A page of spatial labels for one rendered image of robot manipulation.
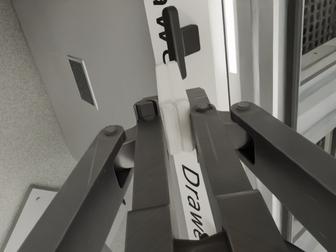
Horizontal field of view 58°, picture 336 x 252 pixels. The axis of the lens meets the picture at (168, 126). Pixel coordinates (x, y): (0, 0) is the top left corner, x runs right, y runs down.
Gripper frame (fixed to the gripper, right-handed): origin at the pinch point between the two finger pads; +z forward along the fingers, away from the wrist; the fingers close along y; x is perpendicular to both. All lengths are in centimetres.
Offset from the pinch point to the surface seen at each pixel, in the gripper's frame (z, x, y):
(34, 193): 78, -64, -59
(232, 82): 13.9, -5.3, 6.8
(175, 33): 12.9, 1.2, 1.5
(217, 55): 13.6, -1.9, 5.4
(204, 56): 14.6, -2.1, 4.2
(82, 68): 49, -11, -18
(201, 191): 17.6, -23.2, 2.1
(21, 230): 72, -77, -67
